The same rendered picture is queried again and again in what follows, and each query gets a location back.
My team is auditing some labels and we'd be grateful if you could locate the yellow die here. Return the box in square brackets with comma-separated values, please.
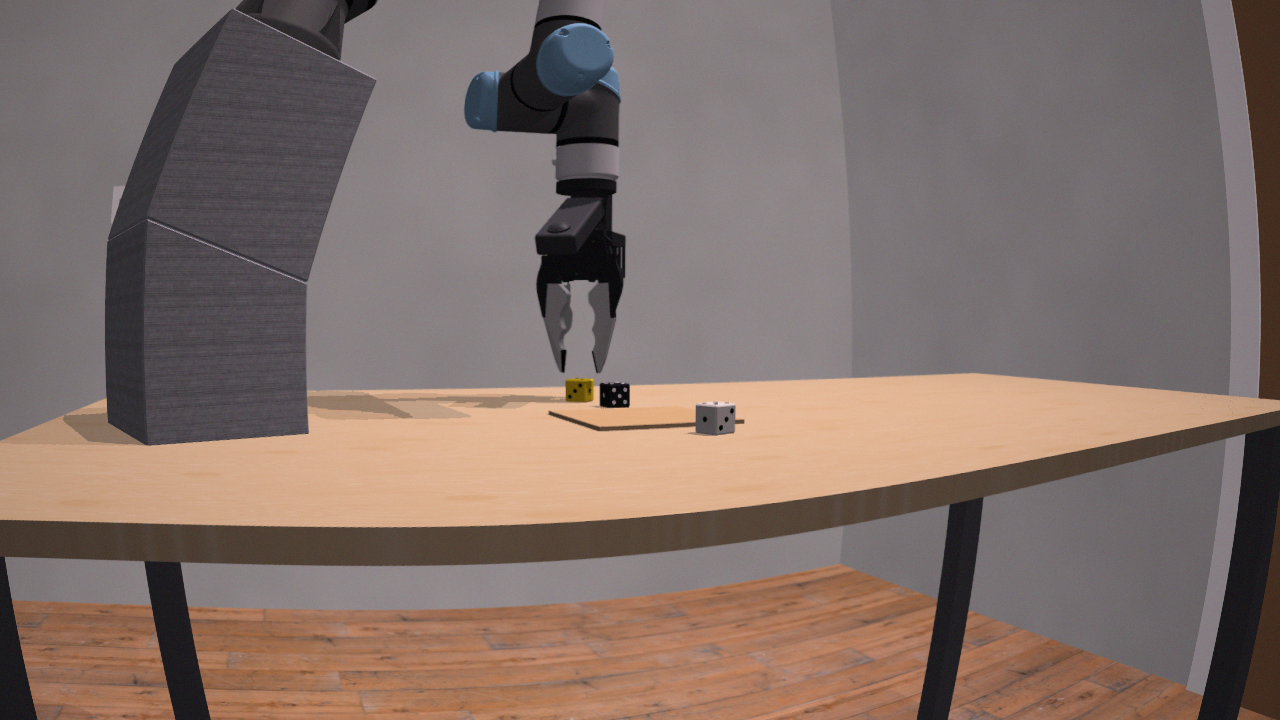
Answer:
[566, 378, 594, 402]

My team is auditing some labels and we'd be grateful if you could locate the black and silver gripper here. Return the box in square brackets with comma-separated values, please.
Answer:
[538, 178, 625, 373]

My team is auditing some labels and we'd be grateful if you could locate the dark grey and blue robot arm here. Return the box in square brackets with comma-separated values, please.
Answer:
[236, 0, 621, 255]

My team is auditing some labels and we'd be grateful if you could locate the grey die with black pips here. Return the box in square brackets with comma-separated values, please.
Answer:
[695, 402, 736, 436]

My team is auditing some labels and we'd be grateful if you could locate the brown square mat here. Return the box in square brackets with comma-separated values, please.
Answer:
[548, 406, 696, 430]

